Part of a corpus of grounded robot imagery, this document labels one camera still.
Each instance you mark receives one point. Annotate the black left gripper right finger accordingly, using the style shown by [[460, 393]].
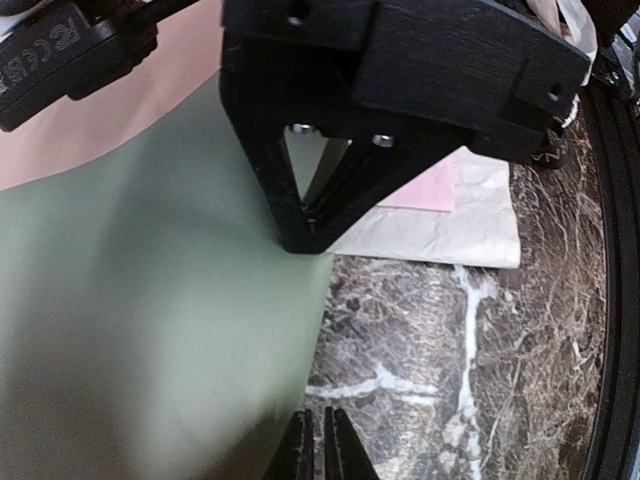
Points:
[[344, 455]]

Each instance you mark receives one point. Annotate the cream ribbon pile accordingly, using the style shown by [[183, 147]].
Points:
[[570, 20]]

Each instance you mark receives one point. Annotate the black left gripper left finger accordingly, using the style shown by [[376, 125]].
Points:
[[294, 457]]

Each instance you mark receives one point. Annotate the pink wrapping paper sheet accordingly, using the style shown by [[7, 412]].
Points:
[[458, 212]]

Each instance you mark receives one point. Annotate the peach green wrapping paper sheet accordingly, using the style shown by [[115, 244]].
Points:
[[151, 326]]

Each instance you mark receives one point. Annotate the black lettered ribbon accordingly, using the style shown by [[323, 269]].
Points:
[[551, 155]]

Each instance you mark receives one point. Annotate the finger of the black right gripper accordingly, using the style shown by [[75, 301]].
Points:
[[307, 223]]

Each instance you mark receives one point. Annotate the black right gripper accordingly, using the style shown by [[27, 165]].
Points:
[[407, 81]]

